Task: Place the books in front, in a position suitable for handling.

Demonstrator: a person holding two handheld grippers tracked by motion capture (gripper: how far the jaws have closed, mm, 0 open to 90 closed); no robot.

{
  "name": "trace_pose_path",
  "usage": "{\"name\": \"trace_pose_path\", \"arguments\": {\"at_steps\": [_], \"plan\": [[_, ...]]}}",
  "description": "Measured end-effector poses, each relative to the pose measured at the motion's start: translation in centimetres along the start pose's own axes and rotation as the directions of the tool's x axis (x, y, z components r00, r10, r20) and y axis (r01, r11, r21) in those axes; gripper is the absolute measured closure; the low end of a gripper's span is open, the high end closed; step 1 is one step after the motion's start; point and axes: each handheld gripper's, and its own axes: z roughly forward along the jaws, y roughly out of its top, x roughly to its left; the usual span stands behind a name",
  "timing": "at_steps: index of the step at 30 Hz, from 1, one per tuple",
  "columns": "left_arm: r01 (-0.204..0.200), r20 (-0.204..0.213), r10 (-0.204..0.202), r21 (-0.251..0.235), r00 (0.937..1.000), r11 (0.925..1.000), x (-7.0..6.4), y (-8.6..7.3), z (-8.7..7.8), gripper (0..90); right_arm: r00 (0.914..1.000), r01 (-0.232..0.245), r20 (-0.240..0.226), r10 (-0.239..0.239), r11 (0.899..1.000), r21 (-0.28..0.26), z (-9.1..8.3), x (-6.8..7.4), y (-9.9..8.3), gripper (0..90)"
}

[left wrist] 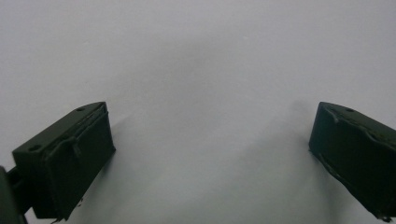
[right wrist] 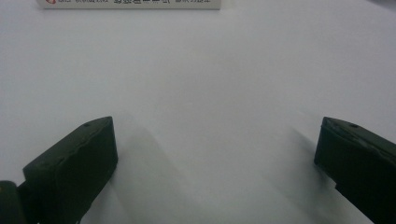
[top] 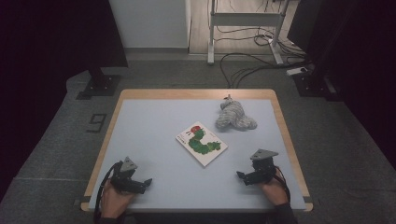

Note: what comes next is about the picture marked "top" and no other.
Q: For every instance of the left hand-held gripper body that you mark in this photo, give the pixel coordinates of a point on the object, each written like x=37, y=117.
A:
x=124, y=182

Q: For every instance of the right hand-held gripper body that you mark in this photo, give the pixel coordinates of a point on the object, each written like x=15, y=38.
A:
x=264, y=169

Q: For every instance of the white caterpillar picture book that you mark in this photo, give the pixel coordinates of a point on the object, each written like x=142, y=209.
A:
x=202, y=146

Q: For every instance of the grey striped fuzzy pouch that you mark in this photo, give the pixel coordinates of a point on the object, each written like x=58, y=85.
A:
x=233, y=115

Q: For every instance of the person's left hand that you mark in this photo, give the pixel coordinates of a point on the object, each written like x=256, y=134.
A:
x=113, y=202

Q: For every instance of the person's right hand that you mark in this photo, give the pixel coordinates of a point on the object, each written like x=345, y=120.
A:
x=275, y=191

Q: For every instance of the black tape strip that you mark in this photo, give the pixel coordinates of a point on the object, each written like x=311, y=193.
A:
x=308, y=199
x=82, y=200

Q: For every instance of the wooden table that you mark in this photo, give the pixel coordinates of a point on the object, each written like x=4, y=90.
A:
x=186, y=94

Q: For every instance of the black stand base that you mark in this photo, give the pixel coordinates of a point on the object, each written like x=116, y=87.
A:
x=101, y=85

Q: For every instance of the white power strip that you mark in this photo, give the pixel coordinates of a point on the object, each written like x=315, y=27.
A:
x=295, y=71

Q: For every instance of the black curtain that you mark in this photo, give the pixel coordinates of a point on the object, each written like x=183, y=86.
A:
x=358, y=56
x=46, y=62

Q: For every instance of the white cabinet panel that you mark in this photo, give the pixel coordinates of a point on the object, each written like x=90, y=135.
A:
x=149, y=23

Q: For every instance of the black stand with base plate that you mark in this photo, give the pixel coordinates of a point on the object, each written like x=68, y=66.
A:
x=314, y=85

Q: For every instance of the white metal desk frame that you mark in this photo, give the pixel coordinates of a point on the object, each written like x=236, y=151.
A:
x=246, y=19

